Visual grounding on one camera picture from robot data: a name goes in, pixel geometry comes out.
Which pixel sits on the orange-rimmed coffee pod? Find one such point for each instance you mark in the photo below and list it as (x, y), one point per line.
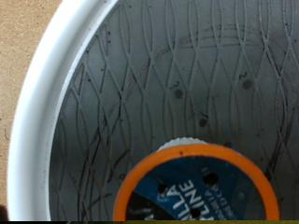
(187, 186)

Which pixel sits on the white two-tier turntable shelf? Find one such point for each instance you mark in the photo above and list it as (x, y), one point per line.
(155, 62)

